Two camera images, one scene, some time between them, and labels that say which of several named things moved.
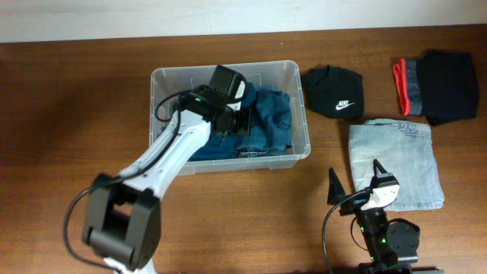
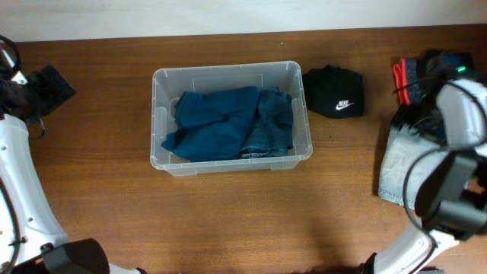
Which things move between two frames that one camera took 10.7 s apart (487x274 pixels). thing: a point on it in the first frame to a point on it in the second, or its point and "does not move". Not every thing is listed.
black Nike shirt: x=332 y=91 does not move
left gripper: x=240 y=124 to x=53 y=90
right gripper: x=335 y=192 to x=437 y=133
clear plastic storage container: x=278 y=135 does not move
